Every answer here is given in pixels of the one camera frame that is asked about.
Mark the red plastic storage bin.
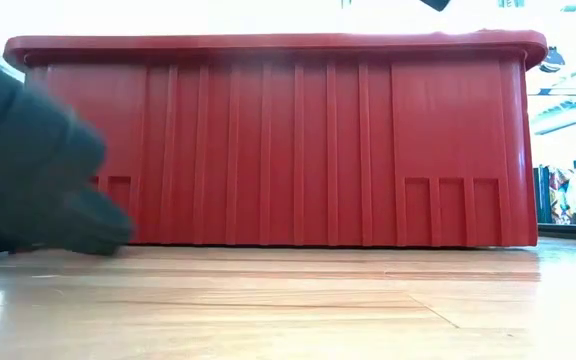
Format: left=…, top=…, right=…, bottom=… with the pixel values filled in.
left=2, top=29, right=549, bottom=249

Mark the colourful patterned fabric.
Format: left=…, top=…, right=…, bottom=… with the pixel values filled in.
left=546, top=164, right=572, bottom=225

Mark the black ceiling lamp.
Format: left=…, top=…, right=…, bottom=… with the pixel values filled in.
left=538, top=45, right=567, bottom=74

